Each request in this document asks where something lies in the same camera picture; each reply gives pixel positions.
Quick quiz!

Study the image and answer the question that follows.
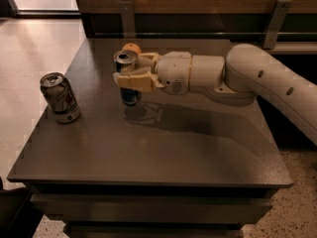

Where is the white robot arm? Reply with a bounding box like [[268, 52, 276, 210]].
[[113, 44, 317, 144]]

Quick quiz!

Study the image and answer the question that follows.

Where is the grey table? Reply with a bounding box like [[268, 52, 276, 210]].
[[8, 39, 292, 238]]

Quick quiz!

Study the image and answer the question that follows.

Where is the right metal bracket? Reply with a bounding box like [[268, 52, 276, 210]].
[[262, 0, 292, 50]]

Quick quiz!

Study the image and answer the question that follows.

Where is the orange fruit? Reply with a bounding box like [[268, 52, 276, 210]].
[[122, 43, 142, 55]]

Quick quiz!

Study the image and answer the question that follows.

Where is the left metal bracket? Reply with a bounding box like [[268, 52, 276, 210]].
[[120, 1, 136, 39]]

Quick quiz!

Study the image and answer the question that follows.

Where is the dark object bottom left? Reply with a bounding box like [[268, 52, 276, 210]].
[[0, 179, 43, 238]]

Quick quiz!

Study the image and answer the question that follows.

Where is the silver 7up can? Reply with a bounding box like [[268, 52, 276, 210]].
[[40, 72, 80, 124]]

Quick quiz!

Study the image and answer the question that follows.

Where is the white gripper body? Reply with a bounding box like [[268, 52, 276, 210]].
[[156, 52, 192, 95]]

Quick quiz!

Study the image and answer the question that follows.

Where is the red bull can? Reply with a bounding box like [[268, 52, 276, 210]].
[[113, 50, 142, 106]]

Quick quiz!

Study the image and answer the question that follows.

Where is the metal bracket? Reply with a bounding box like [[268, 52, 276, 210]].
[[262, 0, 292, 50], [120, 1, 136, 39]]

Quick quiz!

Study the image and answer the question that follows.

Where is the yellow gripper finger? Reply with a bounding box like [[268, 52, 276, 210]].
[[113, 67, 164, 92], [137, 53, 161, 71]]

